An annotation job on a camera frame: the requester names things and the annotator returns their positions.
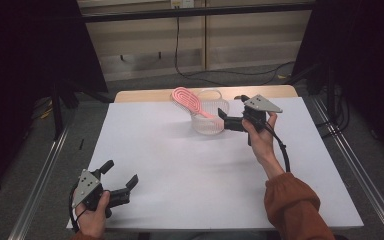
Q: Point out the dark curtain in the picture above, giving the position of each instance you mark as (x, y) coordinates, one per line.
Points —
(23, 66)
(370, 60)

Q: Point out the small black stick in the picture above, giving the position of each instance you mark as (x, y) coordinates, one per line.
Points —
(81, 144)

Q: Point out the white table cover sheet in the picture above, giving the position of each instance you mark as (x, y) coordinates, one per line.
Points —
(180, 180)

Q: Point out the wooden table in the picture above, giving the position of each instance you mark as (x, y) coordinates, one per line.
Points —
(146, 95)

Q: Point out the clear plastic basket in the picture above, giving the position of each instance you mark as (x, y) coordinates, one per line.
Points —
(210, 125)

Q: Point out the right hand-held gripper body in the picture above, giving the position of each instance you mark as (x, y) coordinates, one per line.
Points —
(263, 105)

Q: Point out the person's left hand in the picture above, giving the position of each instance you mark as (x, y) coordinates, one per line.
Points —
(93, 221)

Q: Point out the black metal stand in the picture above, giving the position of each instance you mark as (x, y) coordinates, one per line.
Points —
(57, 110)
(330, 93)

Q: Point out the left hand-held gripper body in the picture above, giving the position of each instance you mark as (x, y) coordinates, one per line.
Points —
(85, 188)

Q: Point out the small black wall peg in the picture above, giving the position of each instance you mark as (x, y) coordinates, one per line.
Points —
(160, 55)
(121, 57)

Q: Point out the person's right hand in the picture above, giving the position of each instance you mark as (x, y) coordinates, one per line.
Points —
(263, 143)

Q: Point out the white wall outlet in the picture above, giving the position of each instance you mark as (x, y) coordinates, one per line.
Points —
(182, 3)

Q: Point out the pink hairbrush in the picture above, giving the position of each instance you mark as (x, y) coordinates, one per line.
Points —
(190, 100)

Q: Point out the metal floor rail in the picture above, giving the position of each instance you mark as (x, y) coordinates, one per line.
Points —
(40, 180)
(356, 160)

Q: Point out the black horizontal bar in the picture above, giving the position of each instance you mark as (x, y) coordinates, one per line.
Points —
(193, 12)

